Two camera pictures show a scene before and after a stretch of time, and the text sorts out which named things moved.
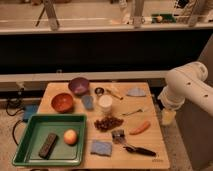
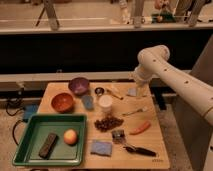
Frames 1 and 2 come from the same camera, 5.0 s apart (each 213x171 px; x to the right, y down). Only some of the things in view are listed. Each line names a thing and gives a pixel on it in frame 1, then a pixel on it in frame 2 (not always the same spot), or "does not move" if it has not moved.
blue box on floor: [29, 111] does not move
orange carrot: [141, 129] does not move
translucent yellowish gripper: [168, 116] to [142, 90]
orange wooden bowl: [62, 102] does not move
